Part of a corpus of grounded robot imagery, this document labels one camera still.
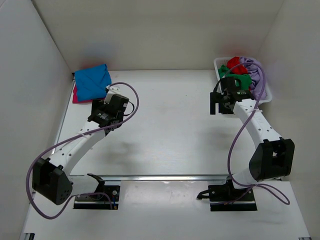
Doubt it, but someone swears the green t shirt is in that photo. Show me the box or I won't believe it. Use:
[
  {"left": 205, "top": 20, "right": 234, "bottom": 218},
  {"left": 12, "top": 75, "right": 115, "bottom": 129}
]
[{"left": 218, "top": 64, "right": 252, "bottom": 90}]

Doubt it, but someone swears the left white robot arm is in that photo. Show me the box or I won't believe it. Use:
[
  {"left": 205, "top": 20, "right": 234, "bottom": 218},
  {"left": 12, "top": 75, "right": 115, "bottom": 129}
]
[{"left": 32, "top": 94, "right": 129, "bottom": 205}]

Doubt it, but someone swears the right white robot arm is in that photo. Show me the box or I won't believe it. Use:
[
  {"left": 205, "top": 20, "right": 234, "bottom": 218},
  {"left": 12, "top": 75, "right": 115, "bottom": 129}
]
[{"left": 210, "top": 77, "right": 295, "bottom": 205}]

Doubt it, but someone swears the red t shirt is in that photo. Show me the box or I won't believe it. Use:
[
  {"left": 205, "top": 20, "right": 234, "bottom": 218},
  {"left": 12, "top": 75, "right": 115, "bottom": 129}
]
[{"left": 226, "top": 56, "right": 248, "bottom": 75}]

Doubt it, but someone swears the white plastic basket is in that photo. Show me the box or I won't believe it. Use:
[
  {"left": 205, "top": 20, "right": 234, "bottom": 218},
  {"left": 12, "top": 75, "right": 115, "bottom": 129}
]
[{"left": 213, "top": 56, "right": 273, "bottom": 105}]

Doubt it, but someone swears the lilac t shirt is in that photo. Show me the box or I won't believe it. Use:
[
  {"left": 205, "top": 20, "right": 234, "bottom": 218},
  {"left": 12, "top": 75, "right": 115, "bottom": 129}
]
[{"left": 239, "top": 56, "right": 264, "bottom": 98}]

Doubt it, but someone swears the folded pink t shirt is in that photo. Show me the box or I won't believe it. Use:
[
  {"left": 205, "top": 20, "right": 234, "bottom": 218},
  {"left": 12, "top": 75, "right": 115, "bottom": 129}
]
[{"left": 72, "top": 85, "right": 92, "bottom": 104}]

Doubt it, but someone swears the folded blue t shirt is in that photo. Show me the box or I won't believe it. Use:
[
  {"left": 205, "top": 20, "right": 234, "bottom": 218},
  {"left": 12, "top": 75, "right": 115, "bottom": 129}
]
[{"left": 74, "top": 64, "right": 112, "bottom": 101}]

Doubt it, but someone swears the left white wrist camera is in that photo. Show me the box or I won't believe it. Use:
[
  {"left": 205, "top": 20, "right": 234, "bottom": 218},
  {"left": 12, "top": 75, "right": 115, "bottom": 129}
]
[{"left": 103, "top": 85, "right": 121, "bottom": 104}]

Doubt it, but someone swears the silver aluminium rail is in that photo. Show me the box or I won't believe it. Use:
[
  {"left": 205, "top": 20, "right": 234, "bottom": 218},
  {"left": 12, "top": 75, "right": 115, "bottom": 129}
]
[{"left": 69, "top": 174, "right": 231, "bottom": 182}]

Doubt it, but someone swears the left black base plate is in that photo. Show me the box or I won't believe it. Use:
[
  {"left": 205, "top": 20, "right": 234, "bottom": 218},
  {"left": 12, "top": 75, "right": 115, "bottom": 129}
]
[{"left": 73, "top": 181, "right": 121, "bottom": 211}]

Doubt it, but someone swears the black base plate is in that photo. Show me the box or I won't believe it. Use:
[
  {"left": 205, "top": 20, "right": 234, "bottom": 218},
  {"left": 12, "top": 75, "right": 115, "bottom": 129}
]
[
  {"left": 196, "top": 180, "right": 258, "bottom": 212},
  {"left": 73, "top": 181, "right": 121, "bottom": 211}
]

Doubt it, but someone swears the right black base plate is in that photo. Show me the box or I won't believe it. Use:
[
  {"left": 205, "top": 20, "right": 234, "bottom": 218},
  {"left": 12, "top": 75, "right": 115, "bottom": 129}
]
[{"left": 196, "top": 180, "right": 258, "bottom": 212}]

